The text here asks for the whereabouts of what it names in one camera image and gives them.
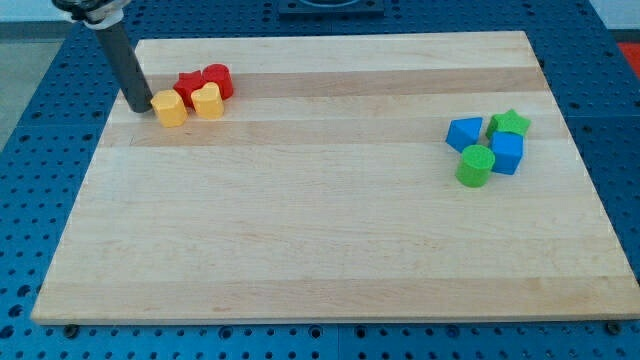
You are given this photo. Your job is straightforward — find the green cylinder block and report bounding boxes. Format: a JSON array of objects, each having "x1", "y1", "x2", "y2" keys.
[{"x1": 455, "y1": 144, "x2": 496, "y2": 188}]

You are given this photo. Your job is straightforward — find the red star block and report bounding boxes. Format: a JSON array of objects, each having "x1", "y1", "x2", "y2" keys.
[{"x1": 173, "y1": 70, "x2": 205, "y2": 108}]

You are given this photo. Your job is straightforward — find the green star block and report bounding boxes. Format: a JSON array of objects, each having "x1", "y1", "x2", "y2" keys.
[{"x1": 486, "y1": 109, "x2": 531, "y2": 139}]

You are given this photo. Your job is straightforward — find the red cylinder block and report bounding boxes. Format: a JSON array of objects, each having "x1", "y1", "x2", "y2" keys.
[{"x1": 202, "y1": 63, "x2": 234, "y2": 100}]

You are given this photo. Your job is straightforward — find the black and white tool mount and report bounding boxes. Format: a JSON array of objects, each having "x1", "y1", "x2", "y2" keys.
[{"x1": 51, "y1": 0, "x2": 131, "y2": 30}]

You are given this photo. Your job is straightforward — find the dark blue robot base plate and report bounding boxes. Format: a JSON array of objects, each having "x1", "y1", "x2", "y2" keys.
[{"x1": 277, "y1": 0, "x2": 385, "y2": 18}]

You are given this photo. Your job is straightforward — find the blue triangle block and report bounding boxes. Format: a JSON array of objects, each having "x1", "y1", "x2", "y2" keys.
[{"x1": 445, "y1": 117, "x2": 483, "y2": 153}]

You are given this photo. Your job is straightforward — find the blue cube block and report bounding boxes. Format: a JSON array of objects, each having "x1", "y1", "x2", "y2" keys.
[{"x1": 490, "y1": 132, "x2": 524, "y2": 175}]

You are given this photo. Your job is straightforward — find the yellow hexagon block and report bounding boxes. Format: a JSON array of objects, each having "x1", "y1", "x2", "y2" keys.
[{"x1": 151, "y1": 89, "x2": 188, "y2": 128}]

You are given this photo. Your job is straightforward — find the yellow heart block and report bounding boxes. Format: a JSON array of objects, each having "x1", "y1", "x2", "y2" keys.
[{"x1": 191, "y1": 82, "x2": 225, "y2": 120}]

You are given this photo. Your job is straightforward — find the light wooden board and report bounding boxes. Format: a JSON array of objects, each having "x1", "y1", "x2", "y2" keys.
[{"x1": 31, "y1": 31, "x2": 639, "y2": 325}]

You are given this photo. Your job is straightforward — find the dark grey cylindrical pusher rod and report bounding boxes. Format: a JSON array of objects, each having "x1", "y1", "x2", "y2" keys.
[{"x1": 95, "y1": 22, "x2": 152, "y2": 113}]

